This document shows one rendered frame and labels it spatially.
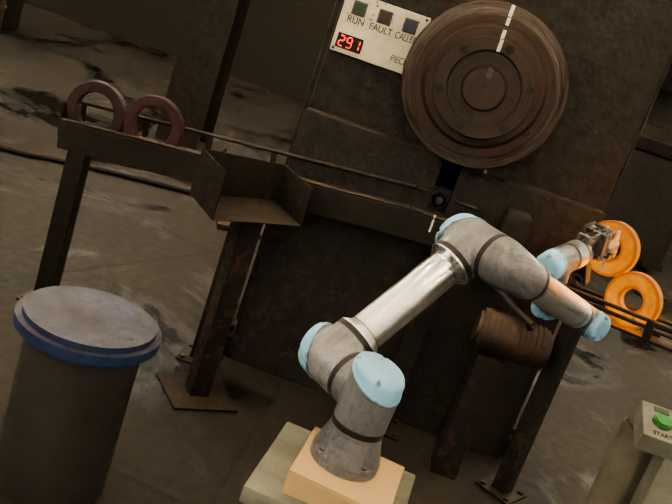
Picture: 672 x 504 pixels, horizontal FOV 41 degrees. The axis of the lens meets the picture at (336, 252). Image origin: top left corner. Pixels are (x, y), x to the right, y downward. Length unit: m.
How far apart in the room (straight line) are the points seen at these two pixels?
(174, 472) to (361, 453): 0.66
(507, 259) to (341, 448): 0.54
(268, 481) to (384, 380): 0.32
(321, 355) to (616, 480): 0.82
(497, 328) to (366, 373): 0.87
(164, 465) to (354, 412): 0.71
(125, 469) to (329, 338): 0.69
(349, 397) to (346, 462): 0.13
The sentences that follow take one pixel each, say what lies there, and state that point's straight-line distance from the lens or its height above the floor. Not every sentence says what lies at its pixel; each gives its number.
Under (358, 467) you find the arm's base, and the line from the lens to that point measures 1.89.
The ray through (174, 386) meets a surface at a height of 0.01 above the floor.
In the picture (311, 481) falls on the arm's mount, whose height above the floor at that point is 0.35.
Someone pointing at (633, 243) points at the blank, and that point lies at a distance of 2.59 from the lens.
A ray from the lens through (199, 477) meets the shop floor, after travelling 2.40.
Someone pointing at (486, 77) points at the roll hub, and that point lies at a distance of 2.54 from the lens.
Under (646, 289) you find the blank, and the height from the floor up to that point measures 0.77.
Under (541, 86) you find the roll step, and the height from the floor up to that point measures 1.17.
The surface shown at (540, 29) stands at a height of 1.31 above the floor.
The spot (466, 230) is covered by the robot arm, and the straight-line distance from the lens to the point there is 2.04.
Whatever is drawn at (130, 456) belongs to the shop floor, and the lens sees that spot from 2.41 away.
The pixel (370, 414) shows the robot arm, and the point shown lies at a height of 0.50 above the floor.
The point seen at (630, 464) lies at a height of 0.44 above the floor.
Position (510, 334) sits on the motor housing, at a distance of 2.62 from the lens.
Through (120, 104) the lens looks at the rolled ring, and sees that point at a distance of 2.86.
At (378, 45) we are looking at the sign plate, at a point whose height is 1.12.
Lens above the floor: 1.29
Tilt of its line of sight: 17 degrees down
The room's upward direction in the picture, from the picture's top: 19 degrees clockwise
